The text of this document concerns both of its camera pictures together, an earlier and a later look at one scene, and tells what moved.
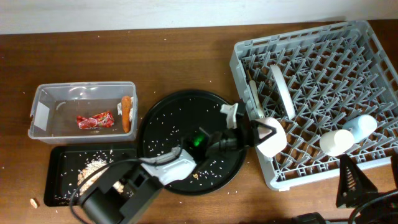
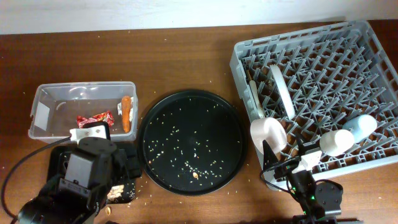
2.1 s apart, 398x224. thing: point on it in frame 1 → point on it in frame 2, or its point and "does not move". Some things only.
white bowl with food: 274,145 does not move
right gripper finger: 394,163 → 301,181
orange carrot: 126,108 does not move
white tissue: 119,107 does not move
